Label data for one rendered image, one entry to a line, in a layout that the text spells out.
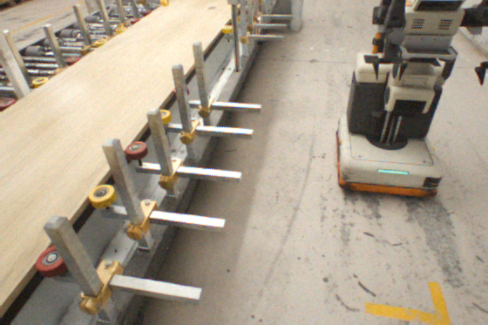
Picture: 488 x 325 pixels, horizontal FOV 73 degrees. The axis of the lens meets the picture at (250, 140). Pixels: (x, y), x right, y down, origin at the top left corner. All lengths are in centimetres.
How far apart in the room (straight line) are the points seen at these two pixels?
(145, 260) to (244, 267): 87
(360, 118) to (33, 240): 197
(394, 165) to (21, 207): 196
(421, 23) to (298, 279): 146
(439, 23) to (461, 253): 129
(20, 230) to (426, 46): 187
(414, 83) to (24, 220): 187
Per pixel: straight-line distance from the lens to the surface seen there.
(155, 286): 100
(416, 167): 233
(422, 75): 203
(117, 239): 144
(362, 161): 226
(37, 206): 128
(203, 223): 112
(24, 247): 117
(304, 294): 192
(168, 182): 130
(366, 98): 233
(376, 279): 204
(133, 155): 134
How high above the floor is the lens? 168
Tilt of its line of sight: 36 degrees down
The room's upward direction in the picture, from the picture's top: 2 degrees counter-clockwise
